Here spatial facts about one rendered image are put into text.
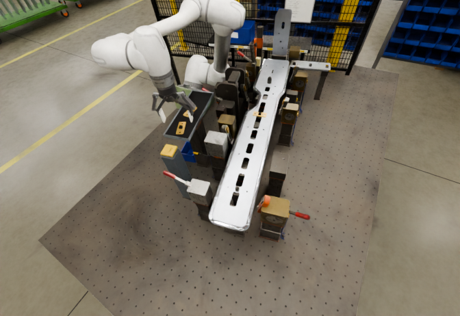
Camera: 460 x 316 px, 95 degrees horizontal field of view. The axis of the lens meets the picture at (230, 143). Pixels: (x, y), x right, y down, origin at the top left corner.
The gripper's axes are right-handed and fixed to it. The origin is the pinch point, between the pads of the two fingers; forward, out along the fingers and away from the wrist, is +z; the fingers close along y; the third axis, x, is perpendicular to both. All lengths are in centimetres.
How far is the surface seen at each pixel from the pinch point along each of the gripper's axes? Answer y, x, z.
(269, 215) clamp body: 42, -39, 18
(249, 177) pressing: 34.3, -18.7, 22.6
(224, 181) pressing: 21.9, -21.1, 22.6
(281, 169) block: 50, -16, 20
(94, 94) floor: -207, 186, 123
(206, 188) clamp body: 14.9, -28.1, 16.6
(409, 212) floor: 173, 6, 123
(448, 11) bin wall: 227, 169, 25
